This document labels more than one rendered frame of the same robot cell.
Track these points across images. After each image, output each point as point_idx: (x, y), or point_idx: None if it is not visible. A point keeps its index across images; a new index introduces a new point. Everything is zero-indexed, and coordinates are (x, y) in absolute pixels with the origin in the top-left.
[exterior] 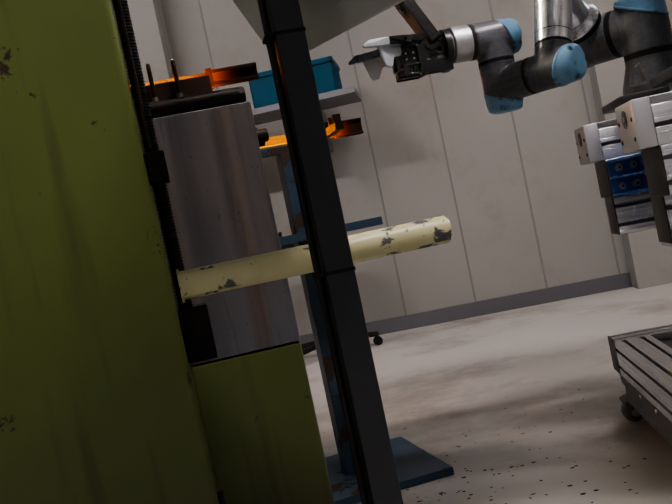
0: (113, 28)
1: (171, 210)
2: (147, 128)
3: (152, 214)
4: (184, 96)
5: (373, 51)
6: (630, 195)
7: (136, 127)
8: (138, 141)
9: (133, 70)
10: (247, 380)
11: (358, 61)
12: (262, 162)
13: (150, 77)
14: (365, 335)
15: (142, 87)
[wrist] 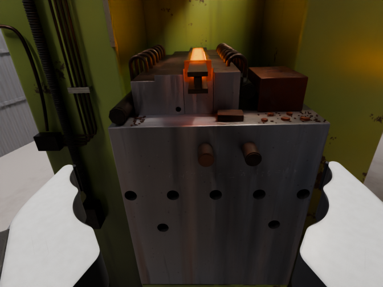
0: (12, 61)
1: (73, 162)
2: (44, 119)
3: (48, 159)
4: (128, 93)
5: (324, 218)
6: None
7: (34, 118)
8: (36, 126)
9: (37, 84)
10: None
11: (321, 188)
12: (119, 180)
13: (134, 66)
14: None
15: (51, 93)
